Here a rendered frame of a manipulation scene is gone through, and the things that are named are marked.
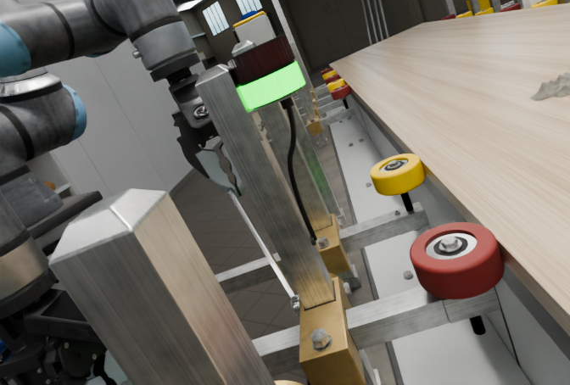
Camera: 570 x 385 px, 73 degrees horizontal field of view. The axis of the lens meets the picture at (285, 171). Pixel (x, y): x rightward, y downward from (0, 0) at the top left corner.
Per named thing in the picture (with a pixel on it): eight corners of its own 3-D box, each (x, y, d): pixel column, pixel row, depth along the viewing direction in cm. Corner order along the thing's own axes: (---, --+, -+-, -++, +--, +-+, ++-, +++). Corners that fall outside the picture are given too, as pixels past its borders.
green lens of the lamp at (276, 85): (244, 113, 35) (234, 90, 35) (253, 103, 41) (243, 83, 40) (305, 86, 34) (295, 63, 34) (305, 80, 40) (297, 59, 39)
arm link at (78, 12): (23, 19, 54) (55, -15, 48) (92, 7, 63) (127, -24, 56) (54, 72, 57) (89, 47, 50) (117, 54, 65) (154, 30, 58)
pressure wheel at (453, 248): (455, 372, 37) (419, 277, 34) (430, 315, 45) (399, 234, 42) (540, 348, 36) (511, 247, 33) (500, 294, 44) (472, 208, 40)
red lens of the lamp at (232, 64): (232, 87, 35) (221, 64, 34) (243, 80, 40) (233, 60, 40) (294, 59, 34) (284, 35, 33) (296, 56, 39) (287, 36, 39)
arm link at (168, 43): (184, 17, 50) (125, 41, 49) (200, 51, 51) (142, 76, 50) (182, 26, 57) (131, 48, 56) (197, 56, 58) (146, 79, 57)
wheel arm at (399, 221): (195, 311, 70) (184, 292, 69) (200, 298, 73) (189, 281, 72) (432, 229, 63) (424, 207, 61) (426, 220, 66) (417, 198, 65)
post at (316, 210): (342, 296, 72) (228, 47, 59) (340, 284, 75) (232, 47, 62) (360, 290, 71) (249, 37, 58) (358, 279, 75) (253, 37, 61)
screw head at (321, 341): (312, 354, 37) (307, 345, 37) (311, 338, 39) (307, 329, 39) (332, 348, 37) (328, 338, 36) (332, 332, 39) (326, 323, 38)
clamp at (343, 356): (318, 400, 38) (298, 362, 37) (315, 309, 51) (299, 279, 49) (372, 385, 37) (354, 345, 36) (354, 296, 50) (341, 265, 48)
